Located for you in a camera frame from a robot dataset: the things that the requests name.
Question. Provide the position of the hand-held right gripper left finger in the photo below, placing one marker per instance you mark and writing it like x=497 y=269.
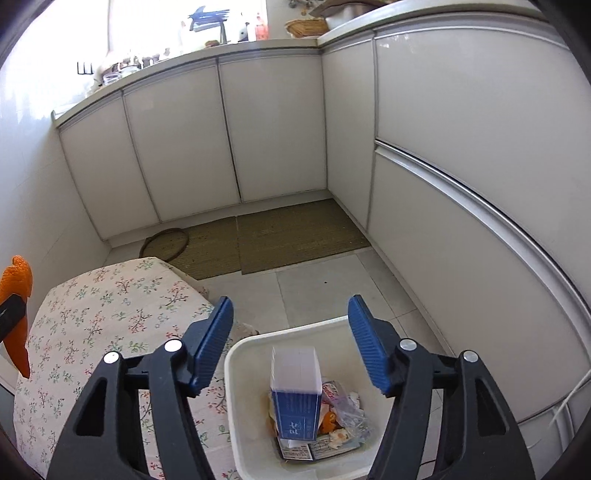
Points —
x=212 y=341

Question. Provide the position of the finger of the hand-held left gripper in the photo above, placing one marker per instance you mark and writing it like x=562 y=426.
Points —
x=11 y=314

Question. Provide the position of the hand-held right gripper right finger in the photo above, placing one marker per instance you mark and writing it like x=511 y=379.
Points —
x=369 y=341

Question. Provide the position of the orange peel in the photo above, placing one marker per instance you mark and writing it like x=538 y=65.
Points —
x=330 y=422
x=18 y=277

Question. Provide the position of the white trash bin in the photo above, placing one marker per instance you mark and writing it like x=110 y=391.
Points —
x=249 y=369

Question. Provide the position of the clear plastic water bottle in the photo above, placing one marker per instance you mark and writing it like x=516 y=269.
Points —
x=351 y=410

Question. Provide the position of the dark blue carton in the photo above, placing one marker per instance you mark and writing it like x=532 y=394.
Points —
x=295 y=410

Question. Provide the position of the small woven floor mat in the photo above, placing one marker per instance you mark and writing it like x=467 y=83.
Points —
x=212 y=249

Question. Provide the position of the floral tablecloth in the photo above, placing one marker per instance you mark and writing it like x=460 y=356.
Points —
x=115 y=323

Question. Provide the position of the large woven floor mat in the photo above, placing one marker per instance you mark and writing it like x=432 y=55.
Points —
x=300 y=235

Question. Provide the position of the white cabinet with drawers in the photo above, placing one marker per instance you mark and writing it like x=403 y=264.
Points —
x=461 y=161

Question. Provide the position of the white cabinet with doors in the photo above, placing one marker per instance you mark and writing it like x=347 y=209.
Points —
x=184 y=138

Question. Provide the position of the row of jars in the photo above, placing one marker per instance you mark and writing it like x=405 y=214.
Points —
x=134 y=64

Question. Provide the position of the white countertop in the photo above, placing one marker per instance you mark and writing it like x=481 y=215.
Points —
x=184 y=54

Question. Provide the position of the window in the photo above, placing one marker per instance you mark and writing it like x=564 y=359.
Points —
x=147 y=27

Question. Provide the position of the red bottle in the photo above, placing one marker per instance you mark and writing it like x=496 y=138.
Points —
x=261 y=27

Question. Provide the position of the wicker basket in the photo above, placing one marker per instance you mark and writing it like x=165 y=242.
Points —
x=307 y=26

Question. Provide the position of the blue rack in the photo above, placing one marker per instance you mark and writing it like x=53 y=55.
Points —
x=207 y=18

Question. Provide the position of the metal pot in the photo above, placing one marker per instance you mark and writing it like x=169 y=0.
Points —
x=351 y=7

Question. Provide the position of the black wall hook rack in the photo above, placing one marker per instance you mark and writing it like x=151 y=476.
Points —
x=84 y=68

